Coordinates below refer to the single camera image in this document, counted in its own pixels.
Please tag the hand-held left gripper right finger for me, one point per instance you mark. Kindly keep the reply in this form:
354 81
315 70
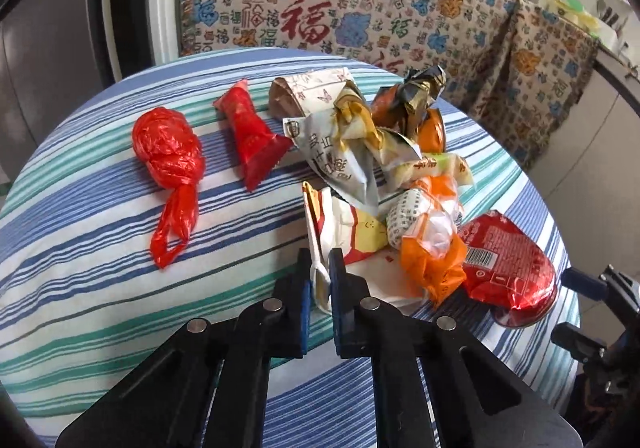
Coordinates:
340 318

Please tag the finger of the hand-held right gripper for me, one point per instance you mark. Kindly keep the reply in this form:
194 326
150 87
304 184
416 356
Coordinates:
575 340
582 283

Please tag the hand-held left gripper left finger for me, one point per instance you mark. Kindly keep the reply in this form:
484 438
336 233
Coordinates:
303 313

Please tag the white and yellow wrapper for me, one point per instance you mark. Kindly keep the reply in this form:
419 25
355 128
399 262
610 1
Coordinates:
350 228

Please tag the pale yellow green snack packet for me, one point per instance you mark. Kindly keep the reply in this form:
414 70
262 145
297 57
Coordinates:
435 167

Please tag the black gold foil packet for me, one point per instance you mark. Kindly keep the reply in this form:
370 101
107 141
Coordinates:
415 92

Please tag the red foil snack packet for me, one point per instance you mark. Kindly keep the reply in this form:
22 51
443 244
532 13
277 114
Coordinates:
505 258

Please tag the orange white snack packet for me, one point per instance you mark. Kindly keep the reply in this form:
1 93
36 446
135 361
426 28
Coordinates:
435 273

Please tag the grey and gold wrapper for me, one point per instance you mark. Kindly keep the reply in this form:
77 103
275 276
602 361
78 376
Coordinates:
330 162

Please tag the red candy wrapper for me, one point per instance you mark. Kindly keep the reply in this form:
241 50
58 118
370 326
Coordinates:
247 127

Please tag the crushed orange drink can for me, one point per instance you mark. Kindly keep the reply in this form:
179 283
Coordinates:
432 130

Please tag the blue green striped tablecloth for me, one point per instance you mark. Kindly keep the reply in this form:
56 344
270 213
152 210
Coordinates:
100 253

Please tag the red plastic bag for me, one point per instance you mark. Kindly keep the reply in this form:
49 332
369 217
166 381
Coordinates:
165 142

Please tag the brown butterfly paper bag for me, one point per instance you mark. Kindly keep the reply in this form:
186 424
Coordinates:
310 87

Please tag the green yellow kitchen item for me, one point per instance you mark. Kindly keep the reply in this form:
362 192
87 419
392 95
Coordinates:
575 15

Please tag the kitchen utensils rack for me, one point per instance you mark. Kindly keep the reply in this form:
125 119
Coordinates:
612 12

